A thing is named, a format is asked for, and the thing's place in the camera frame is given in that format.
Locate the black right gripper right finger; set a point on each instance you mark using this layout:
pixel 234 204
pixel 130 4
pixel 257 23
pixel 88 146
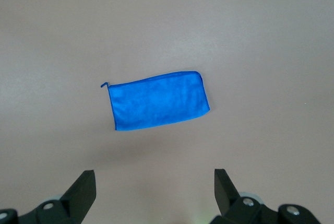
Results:
pixel 227 195

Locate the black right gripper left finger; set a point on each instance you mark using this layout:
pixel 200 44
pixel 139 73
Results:
pixel 78 198

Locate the blue microfibre towel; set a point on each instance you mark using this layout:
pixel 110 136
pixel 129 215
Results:
pixel 159 101

